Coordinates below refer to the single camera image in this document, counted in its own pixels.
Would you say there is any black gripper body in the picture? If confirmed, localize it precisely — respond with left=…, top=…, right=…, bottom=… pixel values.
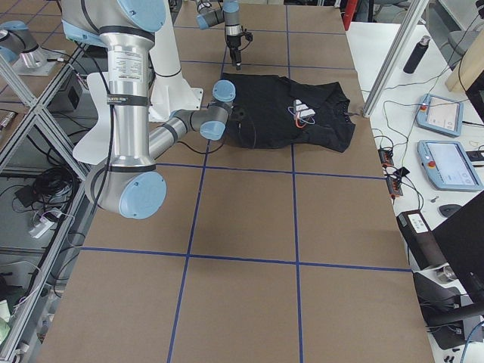
left=225, top=24, right=244, bottom=51
left=226, top=107, right=245, bottom=127

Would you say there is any black printed t-shirt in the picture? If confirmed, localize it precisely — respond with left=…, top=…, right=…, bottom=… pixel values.
left=222, top=73, right=355, bottom=153

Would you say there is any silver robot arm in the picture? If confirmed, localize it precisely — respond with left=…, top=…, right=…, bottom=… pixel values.
left=195, top=1, right=252, bottom=70
left=62, top=1, right=236, bottom=219

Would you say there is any black water bottle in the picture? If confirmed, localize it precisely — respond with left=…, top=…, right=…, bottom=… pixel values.
left=403, top=36, right=431, bottom=74

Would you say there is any far teach pendant tablet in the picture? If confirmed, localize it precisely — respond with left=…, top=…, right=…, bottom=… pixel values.
left=417, top=93, right=464, bottom=138

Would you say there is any teach pendant tablet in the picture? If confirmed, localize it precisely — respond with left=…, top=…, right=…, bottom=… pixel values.
left=417, top=140, right=483, bottom=191
left=417, top=93, right=464, bottom=138

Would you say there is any near teach pendant tablet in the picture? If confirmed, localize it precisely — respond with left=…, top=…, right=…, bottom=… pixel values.
left=417, top=140, right=483, bottom=191

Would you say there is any black computer mouse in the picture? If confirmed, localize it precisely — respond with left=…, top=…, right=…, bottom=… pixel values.
left=438, top=203, right=461, bottom=218

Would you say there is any black monitor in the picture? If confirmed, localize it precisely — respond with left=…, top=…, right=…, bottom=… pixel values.
left=433, top=193, right=483, bottom=303

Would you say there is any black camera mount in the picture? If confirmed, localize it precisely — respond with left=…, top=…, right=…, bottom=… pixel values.
left=243, top=30, right=253, bottom=43

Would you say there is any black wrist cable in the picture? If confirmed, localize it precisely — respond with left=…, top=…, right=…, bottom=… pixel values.
left=177, top=109, right=260, bottom=155

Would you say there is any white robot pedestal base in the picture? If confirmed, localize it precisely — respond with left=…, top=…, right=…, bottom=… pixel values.
left=149, top=1, right=203, bottom=122

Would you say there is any aluminium frame post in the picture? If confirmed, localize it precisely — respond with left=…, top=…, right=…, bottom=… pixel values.
left=362, top=0, right=430, bottom=117

